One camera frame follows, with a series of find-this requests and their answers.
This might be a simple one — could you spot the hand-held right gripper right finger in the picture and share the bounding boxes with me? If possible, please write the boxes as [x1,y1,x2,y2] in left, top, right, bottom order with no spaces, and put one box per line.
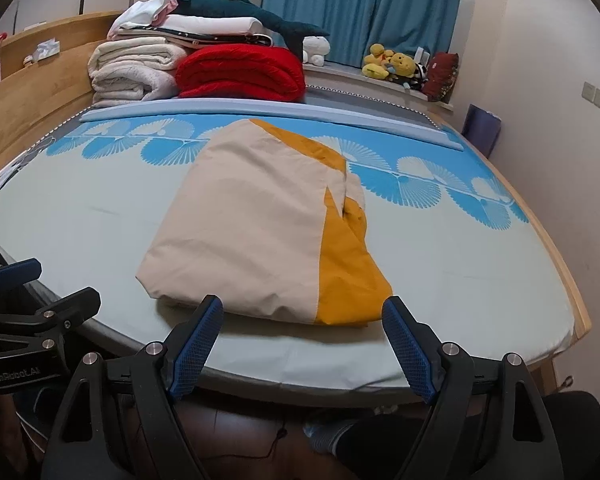
[381,296,566,480]

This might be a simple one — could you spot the white and pink folded clothes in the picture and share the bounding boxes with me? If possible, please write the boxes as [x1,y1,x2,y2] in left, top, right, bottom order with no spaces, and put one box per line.
[107,0,178,41]

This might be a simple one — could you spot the beige and orange hooded jacket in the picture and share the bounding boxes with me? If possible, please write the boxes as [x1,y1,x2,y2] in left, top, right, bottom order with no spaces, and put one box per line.
[135,117,395,328]

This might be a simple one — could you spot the blue curtain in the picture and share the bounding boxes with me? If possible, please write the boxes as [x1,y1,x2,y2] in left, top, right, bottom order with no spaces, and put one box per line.
[262,0,468,68]

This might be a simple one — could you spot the dark trimmed folded sheet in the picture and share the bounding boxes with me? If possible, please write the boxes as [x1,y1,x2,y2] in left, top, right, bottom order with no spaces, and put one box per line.
[112,27,276,50]

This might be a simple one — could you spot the person's left forearm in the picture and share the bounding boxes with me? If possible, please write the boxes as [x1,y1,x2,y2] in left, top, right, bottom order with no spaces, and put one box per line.
[0,392,48,466]

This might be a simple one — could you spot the yellow bear plush toy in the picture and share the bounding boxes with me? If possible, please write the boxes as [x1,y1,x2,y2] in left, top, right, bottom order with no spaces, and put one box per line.
[387,52,415,84]

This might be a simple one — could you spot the crumpled clear plastic bag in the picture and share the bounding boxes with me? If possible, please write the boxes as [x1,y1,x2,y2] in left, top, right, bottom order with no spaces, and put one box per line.
[32,39,62,63]

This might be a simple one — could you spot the cream fluffy folded blanket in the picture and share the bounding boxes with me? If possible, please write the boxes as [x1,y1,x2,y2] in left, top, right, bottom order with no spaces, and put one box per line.
[90,67,181,109]

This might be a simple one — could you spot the yellow dog plush toy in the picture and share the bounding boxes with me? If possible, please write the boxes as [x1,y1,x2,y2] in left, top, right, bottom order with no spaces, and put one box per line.
[362,42,393,80]

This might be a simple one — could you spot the wooden bed frame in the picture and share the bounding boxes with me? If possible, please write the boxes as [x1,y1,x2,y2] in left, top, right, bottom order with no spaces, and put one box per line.
[0,10,593,396]

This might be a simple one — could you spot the red folded blanket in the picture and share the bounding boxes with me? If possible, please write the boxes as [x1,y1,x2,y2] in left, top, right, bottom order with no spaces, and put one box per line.
[175,44,307,103]

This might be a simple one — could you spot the cream folded quilt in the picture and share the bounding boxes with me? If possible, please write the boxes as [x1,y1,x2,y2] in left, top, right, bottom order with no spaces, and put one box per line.
[87,39,188,75]

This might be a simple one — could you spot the black cable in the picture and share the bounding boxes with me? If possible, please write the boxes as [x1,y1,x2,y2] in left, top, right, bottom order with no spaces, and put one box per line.
[220,425,288,461]

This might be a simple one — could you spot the white window ledge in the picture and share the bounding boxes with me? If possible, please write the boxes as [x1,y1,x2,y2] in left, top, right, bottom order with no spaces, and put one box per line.
[302,57,456,111]

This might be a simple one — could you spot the white cable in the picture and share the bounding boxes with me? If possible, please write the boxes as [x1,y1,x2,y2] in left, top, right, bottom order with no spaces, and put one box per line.
[0,152,36,196]

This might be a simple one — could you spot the purple bag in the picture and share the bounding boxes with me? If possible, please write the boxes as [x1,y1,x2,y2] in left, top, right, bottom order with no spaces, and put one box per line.
[462,104,502,158]

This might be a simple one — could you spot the white folded duvet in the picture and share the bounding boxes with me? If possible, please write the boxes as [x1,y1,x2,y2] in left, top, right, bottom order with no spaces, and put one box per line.
[157,14,266,36]

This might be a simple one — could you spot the red cushion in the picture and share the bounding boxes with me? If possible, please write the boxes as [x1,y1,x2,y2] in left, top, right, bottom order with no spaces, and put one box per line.
[422,51,460,102]

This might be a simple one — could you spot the grey trimmed mattress pad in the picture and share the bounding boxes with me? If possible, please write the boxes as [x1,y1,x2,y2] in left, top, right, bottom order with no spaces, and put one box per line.
[0,85,451,211]

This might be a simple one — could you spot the dark teal shark plush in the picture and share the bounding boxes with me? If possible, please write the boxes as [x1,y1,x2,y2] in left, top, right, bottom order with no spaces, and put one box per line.
[172,0,331,58]

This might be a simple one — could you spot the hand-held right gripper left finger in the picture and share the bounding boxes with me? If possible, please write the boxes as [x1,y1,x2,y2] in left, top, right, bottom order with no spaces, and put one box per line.
[40,294,226,480]

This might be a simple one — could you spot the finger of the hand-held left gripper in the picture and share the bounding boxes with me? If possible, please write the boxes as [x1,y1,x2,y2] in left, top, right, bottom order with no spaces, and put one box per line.
[0,258,43,306]
[0,287,102,357]

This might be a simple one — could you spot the person's leg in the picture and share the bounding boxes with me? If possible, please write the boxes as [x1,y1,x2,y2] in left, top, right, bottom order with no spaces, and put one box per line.
[302,407,433,480]
[545,391,600,480]

